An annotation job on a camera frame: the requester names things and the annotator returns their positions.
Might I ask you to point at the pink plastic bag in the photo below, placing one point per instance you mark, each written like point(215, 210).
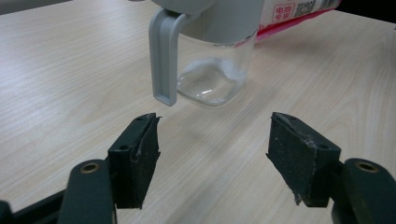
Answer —
point(292, 14)

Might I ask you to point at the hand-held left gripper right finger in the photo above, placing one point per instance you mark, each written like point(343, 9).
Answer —
point(299, 161)

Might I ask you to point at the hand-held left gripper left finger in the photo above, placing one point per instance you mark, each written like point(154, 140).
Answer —
point(137, 161)

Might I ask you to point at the clear jug with grey lid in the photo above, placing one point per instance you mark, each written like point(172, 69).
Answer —
point(214, 28)

